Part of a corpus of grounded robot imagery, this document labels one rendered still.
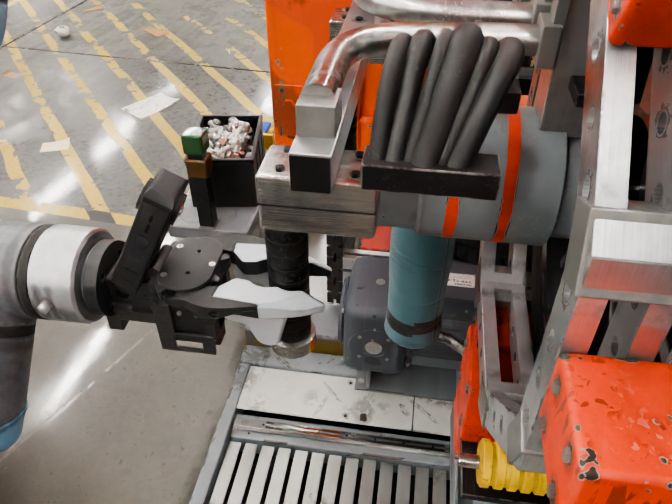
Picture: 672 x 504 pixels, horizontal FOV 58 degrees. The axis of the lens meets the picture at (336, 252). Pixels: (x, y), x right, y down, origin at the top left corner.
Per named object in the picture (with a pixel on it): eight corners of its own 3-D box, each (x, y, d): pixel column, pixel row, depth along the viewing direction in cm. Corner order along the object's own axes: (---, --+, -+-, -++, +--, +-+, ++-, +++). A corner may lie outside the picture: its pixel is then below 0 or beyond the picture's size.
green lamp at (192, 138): (203, 157, 110) (200, 137, 108) (182, 155, 111) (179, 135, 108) (210, 146, 113) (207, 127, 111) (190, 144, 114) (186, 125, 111)
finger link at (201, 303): (273, 296, 53) (185, 275, 55) (272, 281, 52) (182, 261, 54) (251, 333, 50) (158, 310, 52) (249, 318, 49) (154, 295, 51)
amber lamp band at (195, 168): (207, 180, 113) (204, 161, 111) (187, 178, 114) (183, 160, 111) (214, 169, 117) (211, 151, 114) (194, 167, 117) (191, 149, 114)
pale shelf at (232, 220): (248, 244, 122) (247, 232, 121) (168, 237, 124) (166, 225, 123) (292, 142, 155) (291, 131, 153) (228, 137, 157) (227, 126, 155)
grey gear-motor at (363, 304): (534, 443, 126) (577, 326, 103) (335, 418, 130) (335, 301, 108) (527, 375, 139) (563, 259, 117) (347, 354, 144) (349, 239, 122)
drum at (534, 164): (575, 277, 61) (616, 155, 52) (364, 257, 63) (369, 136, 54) (557, 199, 71) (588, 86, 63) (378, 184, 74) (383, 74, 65)
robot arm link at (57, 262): (67, 205, 58) (9, 271, 50) (115, 209, 57) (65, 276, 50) (91, 276, 63) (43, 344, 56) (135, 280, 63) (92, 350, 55)
